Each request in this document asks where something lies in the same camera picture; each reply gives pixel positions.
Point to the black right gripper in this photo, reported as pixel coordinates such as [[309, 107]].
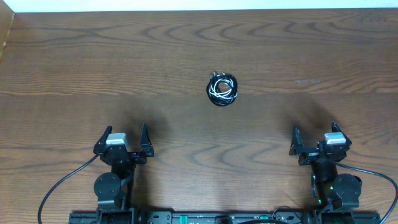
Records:
[[297, 147]]

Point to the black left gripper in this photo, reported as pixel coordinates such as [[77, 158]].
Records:
[[147, 149]]

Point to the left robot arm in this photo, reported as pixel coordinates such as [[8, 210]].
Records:
[[113, 188]]

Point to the cardboard side panel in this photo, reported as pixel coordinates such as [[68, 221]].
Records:
[[6, 20]]

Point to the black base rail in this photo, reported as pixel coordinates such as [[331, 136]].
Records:
[[283, 215]]

